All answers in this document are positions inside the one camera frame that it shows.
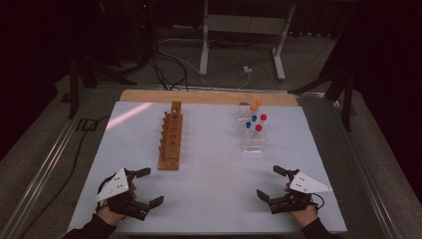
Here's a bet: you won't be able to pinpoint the white table mat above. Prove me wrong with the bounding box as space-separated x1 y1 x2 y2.
68 101 348 235

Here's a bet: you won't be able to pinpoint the black tripod stand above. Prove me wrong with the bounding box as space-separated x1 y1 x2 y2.
68 49 138 120

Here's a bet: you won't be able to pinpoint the thin black floor cable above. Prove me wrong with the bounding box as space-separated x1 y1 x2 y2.
19 114 112 239

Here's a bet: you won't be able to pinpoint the black cable bundle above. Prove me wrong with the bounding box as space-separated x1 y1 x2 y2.
145 33 190 92

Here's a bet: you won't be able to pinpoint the left hand-held gripper cable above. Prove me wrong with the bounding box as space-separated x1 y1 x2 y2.
96 173 115 213

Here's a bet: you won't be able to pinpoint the right hand-held gripper cable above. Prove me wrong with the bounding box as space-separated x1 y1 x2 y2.
312 193 326 210

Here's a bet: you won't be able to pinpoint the wooden test tube rack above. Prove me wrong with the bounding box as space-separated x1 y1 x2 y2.
156 101 184 171

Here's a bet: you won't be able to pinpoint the white metal stand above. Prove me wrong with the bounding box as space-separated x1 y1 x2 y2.
198 0 297 82

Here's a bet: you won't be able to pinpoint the person's right hand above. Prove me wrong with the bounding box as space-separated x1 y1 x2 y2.
289 204 319 229

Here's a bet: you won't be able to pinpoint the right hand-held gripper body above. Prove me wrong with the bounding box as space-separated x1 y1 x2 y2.
268 171 333 215

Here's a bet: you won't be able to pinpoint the hand-held gripper cable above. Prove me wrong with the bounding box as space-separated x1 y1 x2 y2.
96 173 115 213
312 193 326 210

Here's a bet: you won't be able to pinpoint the aluminium floor rail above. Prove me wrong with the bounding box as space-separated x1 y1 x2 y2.
0 89 98 239
326 96 404 239

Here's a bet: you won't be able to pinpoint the black stand legs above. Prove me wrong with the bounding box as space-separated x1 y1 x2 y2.
288 43 356 132

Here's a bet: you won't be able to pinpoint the clear plastic test tube rack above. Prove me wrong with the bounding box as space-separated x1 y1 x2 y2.
237 102 268 154

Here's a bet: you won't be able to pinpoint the person's left hand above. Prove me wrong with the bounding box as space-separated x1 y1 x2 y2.
98 202 127 227

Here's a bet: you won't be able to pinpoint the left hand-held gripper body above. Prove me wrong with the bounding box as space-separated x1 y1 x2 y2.
95 168 150 221

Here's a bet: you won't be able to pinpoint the white floor cable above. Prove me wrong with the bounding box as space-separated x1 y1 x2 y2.
155 38 252 91

